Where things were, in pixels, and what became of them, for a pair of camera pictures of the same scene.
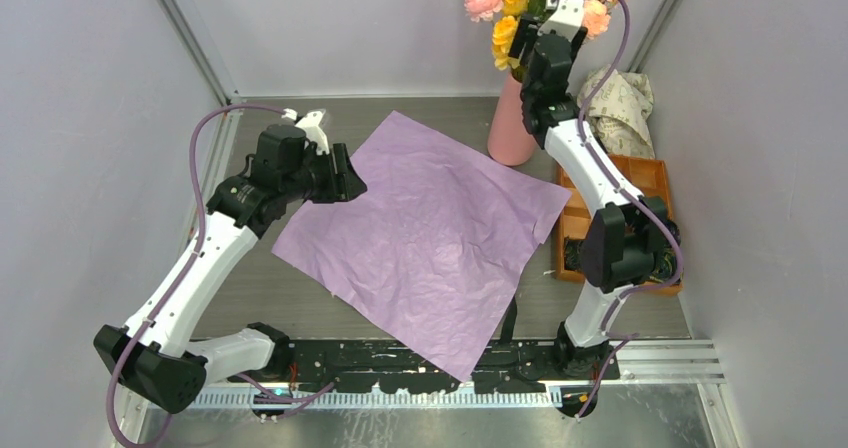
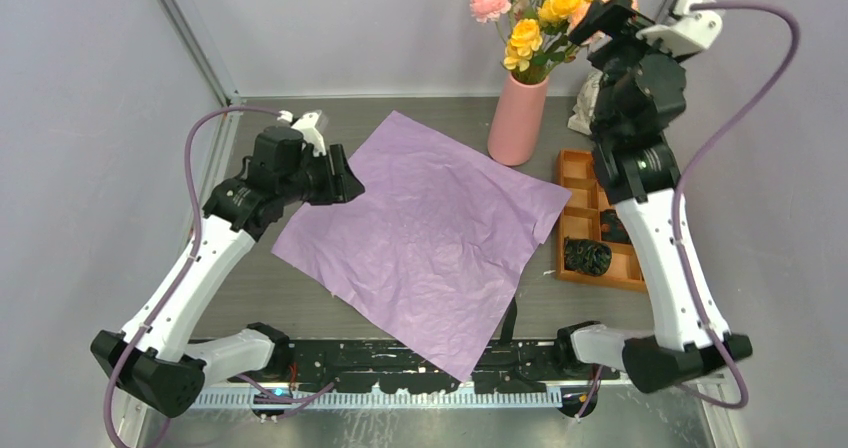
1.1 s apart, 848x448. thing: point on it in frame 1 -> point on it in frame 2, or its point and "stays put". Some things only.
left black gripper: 342,185 stays put
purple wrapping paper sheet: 433,247 stays put
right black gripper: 526,33 -> 617,19
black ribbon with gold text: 509,323 stays put
